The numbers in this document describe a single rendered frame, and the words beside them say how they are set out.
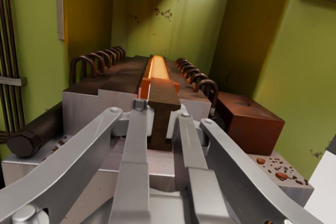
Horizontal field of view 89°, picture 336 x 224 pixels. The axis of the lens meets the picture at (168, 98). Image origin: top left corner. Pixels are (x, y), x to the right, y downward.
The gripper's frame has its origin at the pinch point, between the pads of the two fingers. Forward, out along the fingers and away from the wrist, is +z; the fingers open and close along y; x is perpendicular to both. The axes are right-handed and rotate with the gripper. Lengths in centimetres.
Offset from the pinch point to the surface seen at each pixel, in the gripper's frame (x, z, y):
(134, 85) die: -0.8, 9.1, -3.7
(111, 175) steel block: -8.9, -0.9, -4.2
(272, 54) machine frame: 7.4, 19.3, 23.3
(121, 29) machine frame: 7, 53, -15
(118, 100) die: -2.0, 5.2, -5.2
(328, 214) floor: -100, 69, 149
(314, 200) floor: -100, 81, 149
